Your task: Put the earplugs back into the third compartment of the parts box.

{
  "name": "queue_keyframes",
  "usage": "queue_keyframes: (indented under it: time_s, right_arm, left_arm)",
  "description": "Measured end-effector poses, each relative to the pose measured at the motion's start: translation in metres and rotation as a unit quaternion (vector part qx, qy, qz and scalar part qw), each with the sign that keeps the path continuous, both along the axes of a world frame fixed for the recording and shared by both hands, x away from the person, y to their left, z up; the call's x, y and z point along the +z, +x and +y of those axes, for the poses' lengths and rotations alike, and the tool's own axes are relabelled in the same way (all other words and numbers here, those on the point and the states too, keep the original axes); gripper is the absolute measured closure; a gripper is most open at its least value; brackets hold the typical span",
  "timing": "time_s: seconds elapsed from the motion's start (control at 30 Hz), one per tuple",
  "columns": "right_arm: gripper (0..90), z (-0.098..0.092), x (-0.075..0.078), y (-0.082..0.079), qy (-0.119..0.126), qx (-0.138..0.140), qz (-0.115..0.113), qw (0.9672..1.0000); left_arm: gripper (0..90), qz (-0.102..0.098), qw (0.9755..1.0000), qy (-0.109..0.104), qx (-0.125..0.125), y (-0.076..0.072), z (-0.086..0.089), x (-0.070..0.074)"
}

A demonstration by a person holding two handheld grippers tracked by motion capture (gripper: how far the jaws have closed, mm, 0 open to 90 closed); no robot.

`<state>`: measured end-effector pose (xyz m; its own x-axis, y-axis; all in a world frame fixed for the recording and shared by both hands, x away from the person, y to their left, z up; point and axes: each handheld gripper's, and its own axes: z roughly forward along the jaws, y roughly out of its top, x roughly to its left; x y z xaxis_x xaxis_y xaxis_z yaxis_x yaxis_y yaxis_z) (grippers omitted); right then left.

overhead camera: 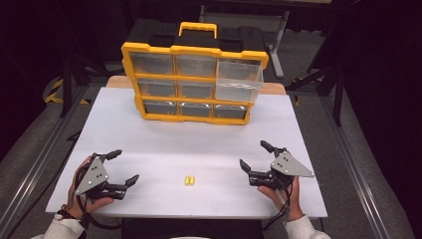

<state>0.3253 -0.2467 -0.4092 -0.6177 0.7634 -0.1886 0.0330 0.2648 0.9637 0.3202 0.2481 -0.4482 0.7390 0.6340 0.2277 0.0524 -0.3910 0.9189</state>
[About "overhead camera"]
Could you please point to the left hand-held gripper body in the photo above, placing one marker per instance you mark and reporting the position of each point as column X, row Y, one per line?
column 93, row 174

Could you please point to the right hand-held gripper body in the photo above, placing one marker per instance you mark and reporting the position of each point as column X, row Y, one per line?
column 288, row 166

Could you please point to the small yellow earplug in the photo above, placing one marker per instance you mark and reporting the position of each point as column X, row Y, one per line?
column 192, row 180
column 187, row 180

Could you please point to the clear plastic drawer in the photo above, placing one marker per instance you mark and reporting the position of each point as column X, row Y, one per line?
column 239, row 83

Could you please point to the yellow and black organizer cabinet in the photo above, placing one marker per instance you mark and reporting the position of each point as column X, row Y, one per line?
column 195, row 45

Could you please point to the person's left hand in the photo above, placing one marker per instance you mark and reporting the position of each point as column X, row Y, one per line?
column 78, row 205

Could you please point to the person's right hand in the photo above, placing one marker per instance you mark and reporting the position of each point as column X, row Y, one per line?
column 293, row 202

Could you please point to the person's dark clothing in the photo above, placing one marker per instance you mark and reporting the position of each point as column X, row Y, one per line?
column 192, row 229

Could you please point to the black metal stand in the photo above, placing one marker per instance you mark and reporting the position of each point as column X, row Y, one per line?
column 68, row 86
column 336, row 89

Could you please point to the yellow and black hazard tape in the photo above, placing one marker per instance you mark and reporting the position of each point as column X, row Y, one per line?
column 54, row 91

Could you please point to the grey metal stand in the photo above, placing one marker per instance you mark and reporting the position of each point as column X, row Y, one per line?
column 277, row 43

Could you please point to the set of clear organizer drawers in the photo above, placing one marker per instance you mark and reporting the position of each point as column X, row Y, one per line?
column 195, row 64

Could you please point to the aluminium floor rail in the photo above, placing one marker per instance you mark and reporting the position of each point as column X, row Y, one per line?
column 40, row 166
column 351, row 159

